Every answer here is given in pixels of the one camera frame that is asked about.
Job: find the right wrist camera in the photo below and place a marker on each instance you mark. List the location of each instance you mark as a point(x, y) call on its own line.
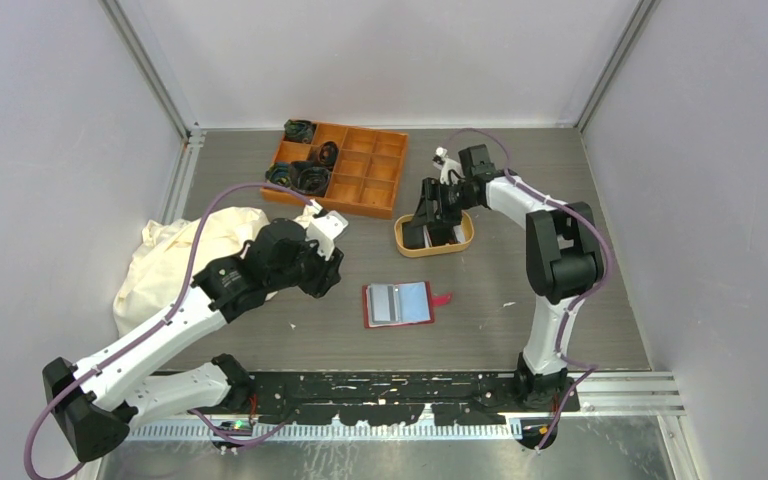
point(451, 172)

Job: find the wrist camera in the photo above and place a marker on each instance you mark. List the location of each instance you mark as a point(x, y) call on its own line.
point(451, 172)
point(325, 227)

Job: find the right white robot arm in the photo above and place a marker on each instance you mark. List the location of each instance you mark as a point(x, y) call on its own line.
point(564, 253)

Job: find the large black rolled belt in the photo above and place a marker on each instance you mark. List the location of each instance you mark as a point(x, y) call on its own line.
point(309, 179)

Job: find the green rolled belt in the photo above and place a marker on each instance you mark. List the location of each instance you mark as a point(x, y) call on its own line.
point(278, 174)

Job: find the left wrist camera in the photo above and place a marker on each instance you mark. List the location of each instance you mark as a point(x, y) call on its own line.
point(325, 227)

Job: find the tan oval tray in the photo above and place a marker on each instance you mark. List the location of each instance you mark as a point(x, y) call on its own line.
point(464, 234)

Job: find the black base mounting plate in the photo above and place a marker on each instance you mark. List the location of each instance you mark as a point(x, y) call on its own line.
point(379, 398)

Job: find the red card holder wallet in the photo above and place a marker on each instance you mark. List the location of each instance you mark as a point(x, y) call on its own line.
point(417, 304)

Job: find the dark rolled belt top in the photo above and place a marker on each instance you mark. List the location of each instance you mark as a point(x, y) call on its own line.
point(299, 131)

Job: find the dark rolled belt middle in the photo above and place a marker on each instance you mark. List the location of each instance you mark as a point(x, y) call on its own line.
point(324, 155)

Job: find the dark rolled belt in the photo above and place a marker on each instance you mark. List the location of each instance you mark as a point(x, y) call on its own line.
point(299, 131)
point(324, 155)

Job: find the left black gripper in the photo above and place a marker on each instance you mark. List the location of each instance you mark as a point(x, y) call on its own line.
point(327, 273)

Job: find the orange compartment organizer tray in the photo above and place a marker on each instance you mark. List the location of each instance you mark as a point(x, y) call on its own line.
point(366, 178)

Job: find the white credit card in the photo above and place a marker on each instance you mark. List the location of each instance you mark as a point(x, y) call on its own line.
point(382, 304)

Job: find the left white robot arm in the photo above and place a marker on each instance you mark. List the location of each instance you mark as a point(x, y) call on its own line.
point(100, 399)

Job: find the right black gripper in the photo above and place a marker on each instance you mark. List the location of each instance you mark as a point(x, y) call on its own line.
point(432, 189)

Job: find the cream cloth bag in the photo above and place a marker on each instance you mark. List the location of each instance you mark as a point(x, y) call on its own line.
point(158, 265)

